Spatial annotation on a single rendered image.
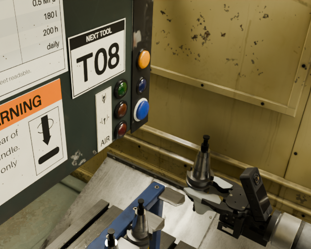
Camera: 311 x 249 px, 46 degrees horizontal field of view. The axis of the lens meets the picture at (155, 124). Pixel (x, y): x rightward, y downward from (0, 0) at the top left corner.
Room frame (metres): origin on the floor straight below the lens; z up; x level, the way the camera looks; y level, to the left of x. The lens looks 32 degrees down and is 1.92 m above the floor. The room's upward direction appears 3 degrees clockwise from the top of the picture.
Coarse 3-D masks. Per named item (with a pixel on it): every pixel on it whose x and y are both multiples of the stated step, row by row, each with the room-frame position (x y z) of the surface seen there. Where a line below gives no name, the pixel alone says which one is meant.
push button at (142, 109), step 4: (144, 100) 0.48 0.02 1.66; (140, 104) 0.47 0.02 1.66; (144, 104) 0.47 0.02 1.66; (148, 104) 0.48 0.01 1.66; (140, 108) 0.47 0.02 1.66; (144, 108) 0.47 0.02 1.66; (148, 108) 0.48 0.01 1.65; (136, 112) 0.46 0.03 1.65; (140, 112) 0.47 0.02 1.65; (144, 112) 0.47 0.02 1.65; (136, 116) 0.46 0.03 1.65; (140, 116) 0.47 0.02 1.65; (144, 116) 0.47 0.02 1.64
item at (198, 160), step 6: (198, 150) 0.66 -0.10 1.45; (198, 156) 0.66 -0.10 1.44; (204, 156) 0.65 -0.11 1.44; (198, 162) 0.65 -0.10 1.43; (204, 162) 0.65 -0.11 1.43; (192, 168) 0.67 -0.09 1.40; (198, 168) 0.65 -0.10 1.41; (204, 168) 0.65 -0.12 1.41; (192, 174) 0.66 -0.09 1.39; (198, 174) 0.65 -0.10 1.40; (204, 174) 0.65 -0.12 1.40
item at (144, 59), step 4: (144, 52) 0.47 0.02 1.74; (148, 52) 0.48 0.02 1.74; (140, 56) 0.47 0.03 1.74; (144, 56) 0.47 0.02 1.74; (148, 56) 0.48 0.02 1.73; (140, 60) 0.47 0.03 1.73; (144, 60) 0.47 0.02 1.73; (148, 60) 0.48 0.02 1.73; (140, 64) 0.47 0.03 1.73; (144, 64) 0.47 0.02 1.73
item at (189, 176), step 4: (188, 172) 0.67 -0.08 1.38; (212, 172) 0.67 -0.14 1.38; (188, 176) 0.65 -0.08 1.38; (192, 176) 0.65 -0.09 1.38; (212, 176) 0.66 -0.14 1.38; (188, 180) 0.66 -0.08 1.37; (192, 180) 0.64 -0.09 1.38; (196, 180) 0.64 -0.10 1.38; (200, 180) 0.64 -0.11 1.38; (204, 180) 0.64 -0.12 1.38; (208, 180) 0.64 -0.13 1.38; (212, 180) 0.67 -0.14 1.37; (188, 184) 0.65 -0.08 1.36; (192, 184) 0.65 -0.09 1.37; (196, 184) 0.64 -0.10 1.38; (200, 184) 0.63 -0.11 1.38; (204, 184) 0.64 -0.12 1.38; (208, 184) 0.64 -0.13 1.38; (212, 184) 0.66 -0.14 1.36; (192, 188) 0.64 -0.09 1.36; (196, 188) 0.64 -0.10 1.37; (200, 188) 0.64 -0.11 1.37; (204, 188) 0.64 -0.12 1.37; (208, 188) 0.64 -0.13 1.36
